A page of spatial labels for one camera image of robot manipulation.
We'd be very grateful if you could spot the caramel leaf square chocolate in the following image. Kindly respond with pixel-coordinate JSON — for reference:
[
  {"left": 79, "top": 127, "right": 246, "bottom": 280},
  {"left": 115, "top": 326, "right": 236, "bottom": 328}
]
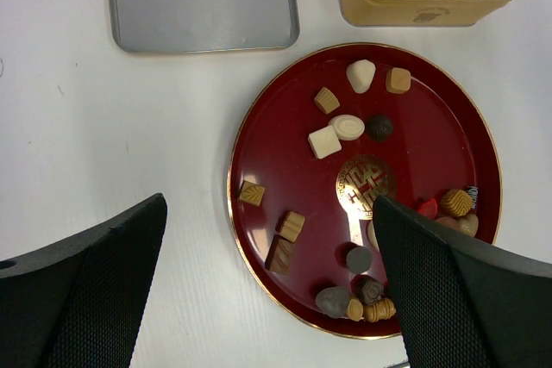
[{"left": 238, "top": 180, "right": 265, "bottom": 207}]

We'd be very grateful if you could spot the caramel barrel chocolate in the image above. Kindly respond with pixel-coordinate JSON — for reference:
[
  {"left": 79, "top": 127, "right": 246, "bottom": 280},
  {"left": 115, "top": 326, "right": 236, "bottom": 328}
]
[{"left": 363, "top": 297, "right": 396, "bottom": 323}]

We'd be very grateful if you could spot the caramel ridged chocolate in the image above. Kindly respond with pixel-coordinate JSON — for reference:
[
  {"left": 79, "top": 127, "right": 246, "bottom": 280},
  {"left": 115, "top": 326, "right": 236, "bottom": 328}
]
[{"left": 314, "top": 87, "right": 340, "bottom": 115}]

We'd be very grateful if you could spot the small caramel oval chocolate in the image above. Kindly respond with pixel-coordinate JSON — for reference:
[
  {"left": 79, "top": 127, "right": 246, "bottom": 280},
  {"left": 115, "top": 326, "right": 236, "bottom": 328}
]
[{"left": 346, "top": 297, "right": 364, "bottom": 321}]

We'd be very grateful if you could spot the black wrapped chocolate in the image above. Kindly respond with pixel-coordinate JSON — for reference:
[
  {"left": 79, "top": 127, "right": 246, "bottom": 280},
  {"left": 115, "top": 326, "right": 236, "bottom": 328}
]
[{"left": 464, "top": 185, "right": 479, "bottom": 209}]

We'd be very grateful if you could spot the white square chocolate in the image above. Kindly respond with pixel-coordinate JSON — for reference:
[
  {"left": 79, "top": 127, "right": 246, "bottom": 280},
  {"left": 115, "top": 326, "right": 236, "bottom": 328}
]
[{"left": 308, "top": 125, "right": 342, "bottom": 159}]

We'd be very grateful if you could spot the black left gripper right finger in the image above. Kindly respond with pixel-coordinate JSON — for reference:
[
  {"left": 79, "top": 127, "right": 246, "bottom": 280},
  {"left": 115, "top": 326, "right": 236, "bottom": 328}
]
[{"left": 373, "top": 196, "right": 551, "bottom": 367}]

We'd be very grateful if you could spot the red chocolate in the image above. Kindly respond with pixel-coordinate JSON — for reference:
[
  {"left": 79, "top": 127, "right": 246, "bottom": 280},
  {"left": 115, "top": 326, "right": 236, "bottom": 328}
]
[{"left": 416, "top": 197, "right": 438, "bottom": 220}]

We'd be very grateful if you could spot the white oval chocolate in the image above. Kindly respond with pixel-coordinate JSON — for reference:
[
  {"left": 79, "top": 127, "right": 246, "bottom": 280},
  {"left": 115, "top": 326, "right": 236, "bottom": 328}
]
[
  {"left": 367, "top": 221, "right": 380, "bottom": 252},
  {"left": 328, "top": 115, "right": 365, "bottom": 141}
]

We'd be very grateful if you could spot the dark grey egg chocolate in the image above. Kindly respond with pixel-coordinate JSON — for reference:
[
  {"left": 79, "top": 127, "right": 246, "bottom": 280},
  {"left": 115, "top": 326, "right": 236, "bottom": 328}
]
[{"left": 315, "top": 286, "right": 351, "bottom": 319}]

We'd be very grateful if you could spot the dark flat round chocolate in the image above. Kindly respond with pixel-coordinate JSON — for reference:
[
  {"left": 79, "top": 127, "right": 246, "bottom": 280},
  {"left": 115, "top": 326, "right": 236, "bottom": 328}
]
[{"left": 345, "top": 246, "right": 373, "bottom": 275}]

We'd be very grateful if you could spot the white cone chocolate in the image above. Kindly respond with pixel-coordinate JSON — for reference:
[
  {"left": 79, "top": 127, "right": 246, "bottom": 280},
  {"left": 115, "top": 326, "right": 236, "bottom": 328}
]
[{"left": 346, "top": 59, "right": 376, "bottom": 94}]

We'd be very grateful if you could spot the caramel striped chocolate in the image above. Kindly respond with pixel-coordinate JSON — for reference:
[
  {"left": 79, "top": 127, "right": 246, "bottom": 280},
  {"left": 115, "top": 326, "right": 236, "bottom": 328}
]
[{"left": 278, "top": 211, "right": 305, "bottom": 243}]

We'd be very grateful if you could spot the dark rose chocolate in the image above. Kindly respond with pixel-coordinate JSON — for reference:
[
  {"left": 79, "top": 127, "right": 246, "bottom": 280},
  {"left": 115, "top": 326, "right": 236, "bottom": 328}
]
[{"left": 354, "top": 275, "right": 385, "bottom": 305}]

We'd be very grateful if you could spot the brown oval chocolate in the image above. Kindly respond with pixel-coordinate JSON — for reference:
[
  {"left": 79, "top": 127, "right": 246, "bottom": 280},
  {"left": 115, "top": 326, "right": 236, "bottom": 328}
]
[{"left": 435, "top": 216, "right": 460, "bottom": 231}]

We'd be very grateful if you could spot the silver tin lid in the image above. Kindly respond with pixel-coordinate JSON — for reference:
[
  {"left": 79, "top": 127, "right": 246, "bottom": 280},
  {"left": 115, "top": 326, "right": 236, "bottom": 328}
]
[{"left": 110, "top": 0, "right": 300, "bottom": 54}]

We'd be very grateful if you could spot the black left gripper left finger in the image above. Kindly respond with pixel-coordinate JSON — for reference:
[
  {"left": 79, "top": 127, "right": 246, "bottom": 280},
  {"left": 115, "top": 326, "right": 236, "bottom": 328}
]
[{"left": 1, "top": 193, "right": 167, "bottom": 367}]

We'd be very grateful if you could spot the caramel shell chocolate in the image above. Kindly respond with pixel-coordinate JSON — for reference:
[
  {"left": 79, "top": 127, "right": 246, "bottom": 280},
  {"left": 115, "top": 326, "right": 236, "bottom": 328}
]
[{"left": 440, "top": 189, "right": 473, "bottom": 217}]

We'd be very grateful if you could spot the dark round swirl chocolate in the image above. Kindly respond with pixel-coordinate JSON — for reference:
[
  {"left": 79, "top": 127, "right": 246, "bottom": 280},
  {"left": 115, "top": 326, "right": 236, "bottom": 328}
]
[{"left": 366, "top": 115, "right": 393, "bottom": 142}]

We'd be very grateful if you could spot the brown marbled rectangular chocolate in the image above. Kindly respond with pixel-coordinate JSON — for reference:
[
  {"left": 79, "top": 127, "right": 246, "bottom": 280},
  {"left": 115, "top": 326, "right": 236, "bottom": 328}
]
[{"left": 265, "top": 235, "right": 295, "bottom": 275}]

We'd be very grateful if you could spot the round red tray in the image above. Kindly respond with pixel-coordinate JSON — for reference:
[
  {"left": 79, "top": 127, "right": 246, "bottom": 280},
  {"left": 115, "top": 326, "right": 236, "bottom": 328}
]
[{"left": 226, "top": 42, "right": 502, "bottom": 340}]

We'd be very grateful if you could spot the brown heart chocolate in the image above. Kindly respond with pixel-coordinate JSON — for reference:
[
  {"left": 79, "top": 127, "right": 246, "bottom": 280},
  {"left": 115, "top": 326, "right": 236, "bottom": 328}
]
[{"left": 456, "top": 213, "right": 479, "bottom": 237}]

